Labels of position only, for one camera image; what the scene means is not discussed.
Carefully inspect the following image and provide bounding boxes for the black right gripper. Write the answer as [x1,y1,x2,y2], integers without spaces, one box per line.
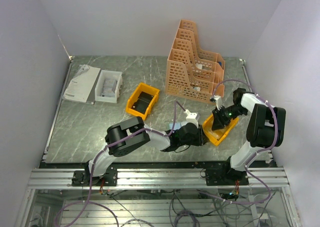
[211,104,248,131]

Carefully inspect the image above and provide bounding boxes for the yellow bin with boxes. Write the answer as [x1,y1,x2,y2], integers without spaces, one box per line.
[202,114,240,146]

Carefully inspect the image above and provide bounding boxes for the green card holder wallet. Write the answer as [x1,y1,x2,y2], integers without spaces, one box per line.
[168,122,184,131]

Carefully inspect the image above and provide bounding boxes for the peach plastic file organizer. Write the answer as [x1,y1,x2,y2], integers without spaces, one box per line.
[165,19,226,104]

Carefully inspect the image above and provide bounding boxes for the yellow bin with black item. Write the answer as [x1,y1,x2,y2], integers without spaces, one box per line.
[125,82,160,120]

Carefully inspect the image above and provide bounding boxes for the white plastic box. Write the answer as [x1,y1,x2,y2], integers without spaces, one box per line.
[94,70,123,104]

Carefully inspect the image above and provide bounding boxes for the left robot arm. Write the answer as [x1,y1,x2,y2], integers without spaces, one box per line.
[84,117,208,186]

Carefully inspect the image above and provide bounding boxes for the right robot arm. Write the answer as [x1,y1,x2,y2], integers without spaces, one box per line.
[211,87,286,185]

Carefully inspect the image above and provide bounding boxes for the white paper booklet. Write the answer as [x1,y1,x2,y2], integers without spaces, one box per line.
[62,64,101,104]

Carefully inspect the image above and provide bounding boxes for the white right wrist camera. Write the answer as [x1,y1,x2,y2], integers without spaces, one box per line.
[210,95,223,110]

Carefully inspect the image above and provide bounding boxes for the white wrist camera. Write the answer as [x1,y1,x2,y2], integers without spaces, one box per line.
[184,109,200,127]
[210,95,223,110]

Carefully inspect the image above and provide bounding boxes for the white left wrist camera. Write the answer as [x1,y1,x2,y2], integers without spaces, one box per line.
[184,109,200,127]

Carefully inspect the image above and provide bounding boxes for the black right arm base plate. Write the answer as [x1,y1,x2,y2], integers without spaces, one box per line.
[200,161,249,186]

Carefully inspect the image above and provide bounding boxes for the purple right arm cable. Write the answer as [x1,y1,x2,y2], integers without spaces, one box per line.
[212,79,280,205]

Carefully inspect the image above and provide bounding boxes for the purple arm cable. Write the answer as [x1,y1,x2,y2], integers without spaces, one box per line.
[212,79,280,205]
[54,101,187,227]

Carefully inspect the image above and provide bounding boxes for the aluminium frame rail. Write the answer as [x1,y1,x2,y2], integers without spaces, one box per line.
[27,167,290,190]

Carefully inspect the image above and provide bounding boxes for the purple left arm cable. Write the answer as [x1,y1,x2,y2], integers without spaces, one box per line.
[54,101,187,227]

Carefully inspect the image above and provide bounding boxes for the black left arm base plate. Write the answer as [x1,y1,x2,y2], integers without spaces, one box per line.
[71,166,118,187]

